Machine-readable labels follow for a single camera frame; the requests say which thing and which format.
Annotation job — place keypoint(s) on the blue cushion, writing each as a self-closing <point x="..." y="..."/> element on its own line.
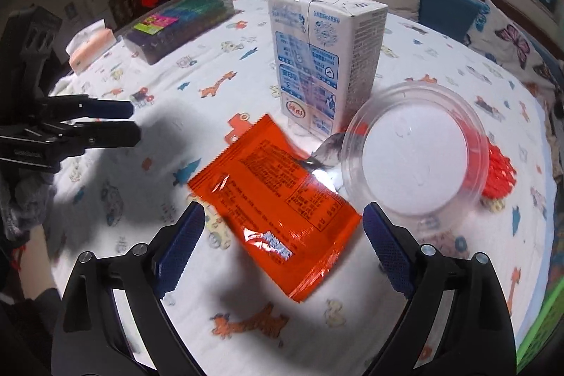
<point x="449" y="8"/>

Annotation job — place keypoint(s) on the butterfly print pillow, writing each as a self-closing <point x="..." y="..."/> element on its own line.
<point x="515" y="41"/>

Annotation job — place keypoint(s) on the dark box with colourful label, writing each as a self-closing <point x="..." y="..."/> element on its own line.
<point x="176" y="23"/>

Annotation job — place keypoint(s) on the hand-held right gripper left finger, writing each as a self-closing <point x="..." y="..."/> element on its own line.
<point x="180" y="248"/>

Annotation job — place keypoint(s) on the person's left forearm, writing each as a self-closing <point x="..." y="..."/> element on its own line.
<point x="37" y="266"/>

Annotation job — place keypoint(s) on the clear plastic bowl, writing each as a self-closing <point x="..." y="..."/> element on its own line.
<point x="414" y="155"/>

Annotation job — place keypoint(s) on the pink tissue pack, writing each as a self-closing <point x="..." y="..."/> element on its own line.
<point x="90" y="48"/>

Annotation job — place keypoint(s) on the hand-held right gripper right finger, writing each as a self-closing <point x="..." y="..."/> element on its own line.
<point x="387" y="252"/>

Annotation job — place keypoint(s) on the green plastic basket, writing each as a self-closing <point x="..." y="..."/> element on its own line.
<point x="544" y="327"/>

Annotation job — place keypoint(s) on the red snack bag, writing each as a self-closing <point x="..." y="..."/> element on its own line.
<point x="273" y="200"/>

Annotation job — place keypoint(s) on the white blue milk carton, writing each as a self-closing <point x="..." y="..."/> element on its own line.
<point x="317" y="59"/>

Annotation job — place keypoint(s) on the printed white tablecloth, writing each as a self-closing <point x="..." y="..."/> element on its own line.
<point x="132" y="191"/>

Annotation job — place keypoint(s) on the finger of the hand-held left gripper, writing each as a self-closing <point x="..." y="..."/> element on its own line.
<point x="105" y="108"/>
<point x="112" y="134"/>

